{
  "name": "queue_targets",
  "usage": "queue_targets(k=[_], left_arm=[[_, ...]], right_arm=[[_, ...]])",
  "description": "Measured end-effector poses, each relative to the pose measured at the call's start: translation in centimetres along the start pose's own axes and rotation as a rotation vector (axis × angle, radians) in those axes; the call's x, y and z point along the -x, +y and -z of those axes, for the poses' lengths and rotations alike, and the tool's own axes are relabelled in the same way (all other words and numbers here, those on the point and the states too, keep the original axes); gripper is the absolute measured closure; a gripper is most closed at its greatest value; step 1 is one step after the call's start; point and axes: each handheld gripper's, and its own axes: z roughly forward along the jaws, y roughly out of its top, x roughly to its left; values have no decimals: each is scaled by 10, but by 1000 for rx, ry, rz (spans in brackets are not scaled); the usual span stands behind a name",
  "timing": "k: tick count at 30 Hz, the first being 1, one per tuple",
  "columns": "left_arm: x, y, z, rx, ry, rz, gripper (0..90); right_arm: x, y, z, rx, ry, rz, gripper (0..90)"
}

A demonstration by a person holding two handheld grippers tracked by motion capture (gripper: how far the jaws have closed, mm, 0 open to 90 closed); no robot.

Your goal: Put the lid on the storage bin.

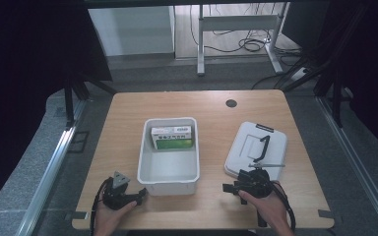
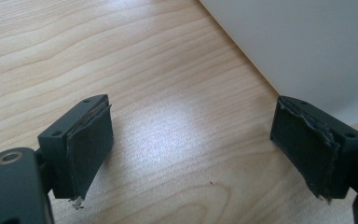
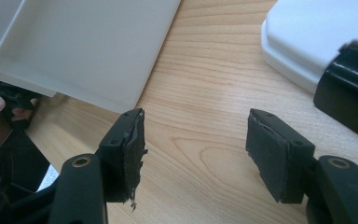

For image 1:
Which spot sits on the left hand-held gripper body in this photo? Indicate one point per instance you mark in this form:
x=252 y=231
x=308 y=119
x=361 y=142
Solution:
x=115 y=195

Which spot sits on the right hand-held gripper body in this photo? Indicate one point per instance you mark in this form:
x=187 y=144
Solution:
x=255 y=183

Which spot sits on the white plastic storage box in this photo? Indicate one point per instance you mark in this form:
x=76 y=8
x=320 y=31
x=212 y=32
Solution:
x=169 y=165

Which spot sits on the person's left hand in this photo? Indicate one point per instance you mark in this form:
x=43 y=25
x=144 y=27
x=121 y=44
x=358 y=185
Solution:
x=108 y=221

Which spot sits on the person's right hand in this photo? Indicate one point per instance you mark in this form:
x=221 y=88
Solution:
x=269 y=209

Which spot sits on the grey tape piece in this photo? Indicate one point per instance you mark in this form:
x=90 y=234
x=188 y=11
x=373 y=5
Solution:
x=78 y=215
x=325 y=213

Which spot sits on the green and white medicine carton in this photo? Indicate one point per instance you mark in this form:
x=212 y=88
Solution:
x=172 y=137

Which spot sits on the round dark table grommet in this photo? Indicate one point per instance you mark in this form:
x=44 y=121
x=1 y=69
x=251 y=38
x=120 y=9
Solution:
x=231 y=103

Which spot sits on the black tripod stand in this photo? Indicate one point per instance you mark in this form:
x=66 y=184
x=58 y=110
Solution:
x=69 y=98

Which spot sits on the white power strip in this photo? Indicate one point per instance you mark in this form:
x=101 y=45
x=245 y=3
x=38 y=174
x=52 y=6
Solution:
x=300 y=74

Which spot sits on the black metal stand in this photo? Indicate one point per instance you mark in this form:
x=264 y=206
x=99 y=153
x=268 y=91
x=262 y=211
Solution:
x=337 y=95

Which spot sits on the dark curtain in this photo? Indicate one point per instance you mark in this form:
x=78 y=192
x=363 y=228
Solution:
x=23 y=82
x=374 y=82

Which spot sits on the white cabinet panel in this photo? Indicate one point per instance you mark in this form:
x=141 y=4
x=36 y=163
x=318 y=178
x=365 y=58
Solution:
x=131 y=31

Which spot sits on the aluminium floor rail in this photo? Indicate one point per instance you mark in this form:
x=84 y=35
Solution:
x=46 y=183
x=357 y=170

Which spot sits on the black square floor frame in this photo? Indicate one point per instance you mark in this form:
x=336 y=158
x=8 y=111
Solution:
x=78 y=132

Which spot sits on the white metal desk frame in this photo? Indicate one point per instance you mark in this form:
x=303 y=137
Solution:
x=239 y=23

